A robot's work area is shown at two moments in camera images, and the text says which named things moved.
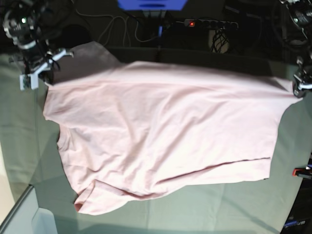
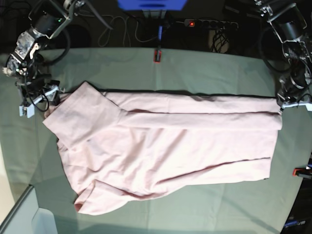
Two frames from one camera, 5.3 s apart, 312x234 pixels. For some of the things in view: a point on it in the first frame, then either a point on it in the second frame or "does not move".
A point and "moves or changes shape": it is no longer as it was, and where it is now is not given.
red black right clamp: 304,172 does not move
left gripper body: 30,78 → 38,88
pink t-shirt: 130,130 moves or changes shape
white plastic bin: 28,218 does not move
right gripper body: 302,79 → 290,89
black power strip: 228,25 does not move
